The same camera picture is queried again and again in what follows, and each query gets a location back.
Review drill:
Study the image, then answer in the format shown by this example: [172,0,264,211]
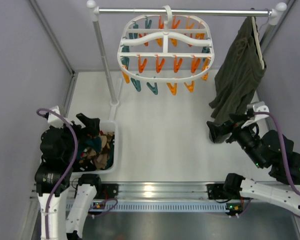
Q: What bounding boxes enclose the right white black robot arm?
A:
[206,111,300,218]

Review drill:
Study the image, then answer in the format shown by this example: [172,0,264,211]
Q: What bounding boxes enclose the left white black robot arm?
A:
[35,107,102,240]

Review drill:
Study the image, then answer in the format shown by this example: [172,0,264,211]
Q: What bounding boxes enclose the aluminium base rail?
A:
[29,181,300,213]

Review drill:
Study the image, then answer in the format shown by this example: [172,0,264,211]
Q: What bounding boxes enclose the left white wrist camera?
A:
[47,105,71,129]

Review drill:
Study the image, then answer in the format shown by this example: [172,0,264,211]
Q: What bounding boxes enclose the white trouser hanger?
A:
[251,16,265,70]

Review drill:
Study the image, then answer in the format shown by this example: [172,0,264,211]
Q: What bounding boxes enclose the olive green hanging trousers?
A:
[209,16,266,124]

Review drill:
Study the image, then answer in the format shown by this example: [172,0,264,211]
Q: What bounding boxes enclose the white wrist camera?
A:
[47,105,71,129]
[241,101,269,128]

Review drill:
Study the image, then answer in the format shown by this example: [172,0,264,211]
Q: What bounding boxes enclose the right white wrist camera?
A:
[241,101,269,128]

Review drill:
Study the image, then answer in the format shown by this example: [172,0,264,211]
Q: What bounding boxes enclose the white clothes rack frame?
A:
[87,0,287,120]

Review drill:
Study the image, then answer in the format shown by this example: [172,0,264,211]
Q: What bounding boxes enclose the white plastic laundry basket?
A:
[72,120,120,177]

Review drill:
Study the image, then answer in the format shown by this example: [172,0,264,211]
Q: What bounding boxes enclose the white round clip hanger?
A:
[117,11,215,95]

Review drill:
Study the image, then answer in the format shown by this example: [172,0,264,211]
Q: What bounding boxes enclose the pile of socks in basket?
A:
[73,131,115,172]

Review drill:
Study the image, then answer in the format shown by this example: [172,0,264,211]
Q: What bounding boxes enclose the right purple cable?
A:
[253,111,300,197]

